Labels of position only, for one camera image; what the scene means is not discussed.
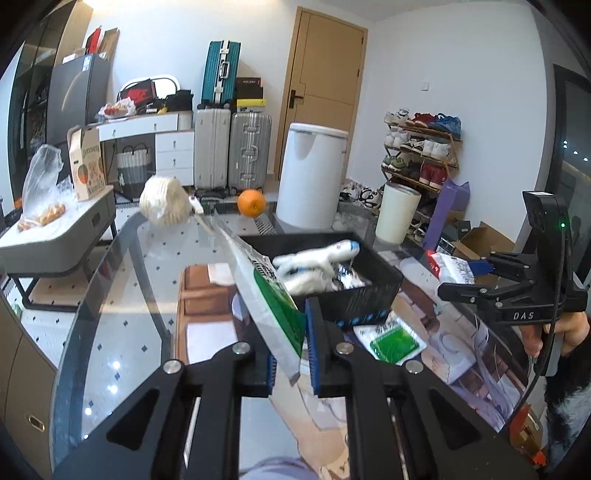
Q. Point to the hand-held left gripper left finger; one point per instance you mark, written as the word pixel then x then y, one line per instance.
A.
pixel 272 376

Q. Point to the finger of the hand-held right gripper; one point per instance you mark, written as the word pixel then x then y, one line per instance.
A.
pixel 480 266
pixel 461 291

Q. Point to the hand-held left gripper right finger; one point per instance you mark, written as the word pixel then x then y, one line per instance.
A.
pixel 315 341

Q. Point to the white packet with red edge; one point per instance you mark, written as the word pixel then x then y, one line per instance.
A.
pixel 450 267

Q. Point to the white and green packet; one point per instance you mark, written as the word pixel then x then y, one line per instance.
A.
pixel 272 314

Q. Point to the black plastic bin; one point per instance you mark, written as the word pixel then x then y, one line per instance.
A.
pixel 364 295

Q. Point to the white plush toy blue tips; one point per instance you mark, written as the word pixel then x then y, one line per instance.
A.
pixel 314 265

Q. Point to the person's right hand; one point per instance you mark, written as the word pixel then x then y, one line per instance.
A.
pixel 575 330

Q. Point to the open cardboard box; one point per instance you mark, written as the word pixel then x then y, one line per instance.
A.
pixel 485 244

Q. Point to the purple paper bag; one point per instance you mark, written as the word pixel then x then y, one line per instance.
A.
pixel 445 212

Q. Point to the silver foil packet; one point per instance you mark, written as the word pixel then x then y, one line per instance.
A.
pixel 351 277

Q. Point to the green gel pack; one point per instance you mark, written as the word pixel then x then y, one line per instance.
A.
pixel 392 341

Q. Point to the person's clothing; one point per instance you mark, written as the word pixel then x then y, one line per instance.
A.
pixel 277 468

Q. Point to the white cylindrical trash can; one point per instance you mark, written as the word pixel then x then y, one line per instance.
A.
pixel 397 212

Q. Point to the shoe rack with shoes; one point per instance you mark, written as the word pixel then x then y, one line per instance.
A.
pixel 422 157

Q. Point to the shoes on floor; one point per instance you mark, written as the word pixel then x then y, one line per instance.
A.
pixel 362 194

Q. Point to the orange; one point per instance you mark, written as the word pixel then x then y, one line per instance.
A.
pixel 251 203

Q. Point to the large white cylinder bin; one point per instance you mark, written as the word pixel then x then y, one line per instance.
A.
pixel 309 180

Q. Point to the silver suitcase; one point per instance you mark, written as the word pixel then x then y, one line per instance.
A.
pixel 249 152
pixel 211 147

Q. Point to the round cabbage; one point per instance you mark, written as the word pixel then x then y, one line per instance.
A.
pixel 164 203

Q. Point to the wooden door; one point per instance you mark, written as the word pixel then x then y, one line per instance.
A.
pixel 323 87

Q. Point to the striped basket bag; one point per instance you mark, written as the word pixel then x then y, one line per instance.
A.
pixel 134 170

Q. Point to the beige cabinet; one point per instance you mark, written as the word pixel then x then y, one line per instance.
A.
pixel 23 392

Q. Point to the white desk with drawers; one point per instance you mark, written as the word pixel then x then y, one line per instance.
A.
pixel 161 138

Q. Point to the white side table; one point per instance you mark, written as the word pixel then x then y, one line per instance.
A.
pixel 51 244

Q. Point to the black box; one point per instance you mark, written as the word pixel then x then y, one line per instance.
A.
pixel 250 87

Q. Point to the cardboard fruit box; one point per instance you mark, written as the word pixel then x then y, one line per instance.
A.
pixel 87 166

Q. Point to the teal suitcase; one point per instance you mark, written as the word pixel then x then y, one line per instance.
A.
pixel 220 71

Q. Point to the clear plastic bag with snacks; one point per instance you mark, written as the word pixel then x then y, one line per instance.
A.
pixel 44 194

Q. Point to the grey fridge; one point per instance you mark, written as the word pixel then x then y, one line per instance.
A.
pixel 78 97

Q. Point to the dark glass wardrobe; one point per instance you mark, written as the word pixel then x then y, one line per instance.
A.
pixel 27 78

